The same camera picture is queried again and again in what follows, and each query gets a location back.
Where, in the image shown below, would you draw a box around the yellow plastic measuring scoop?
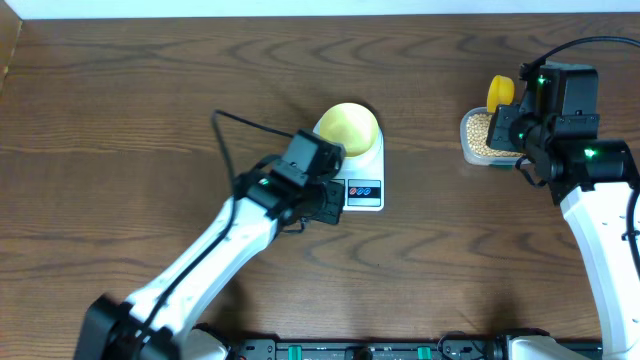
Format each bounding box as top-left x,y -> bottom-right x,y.
486,75 -> 515,113

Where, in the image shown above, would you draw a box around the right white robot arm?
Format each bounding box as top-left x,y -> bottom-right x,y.
486,62 -> 639,359

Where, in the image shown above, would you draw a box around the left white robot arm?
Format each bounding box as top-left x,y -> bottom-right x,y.
74,130 -> 346,359

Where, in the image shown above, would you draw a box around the white digital kitchen scale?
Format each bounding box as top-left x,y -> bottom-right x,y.
313,121 -> 385,212

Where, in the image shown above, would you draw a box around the yellow plastic bowl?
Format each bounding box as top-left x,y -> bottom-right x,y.
317,103 -> 380,157

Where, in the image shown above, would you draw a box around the soybeans in container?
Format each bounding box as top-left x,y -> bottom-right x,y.
466,113 -> 521,158

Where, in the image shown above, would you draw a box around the clear plastic bean container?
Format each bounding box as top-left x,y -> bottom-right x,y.
460,107 -> 521,167

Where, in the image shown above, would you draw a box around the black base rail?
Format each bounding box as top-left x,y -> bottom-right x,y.
189,327 -> 604,360

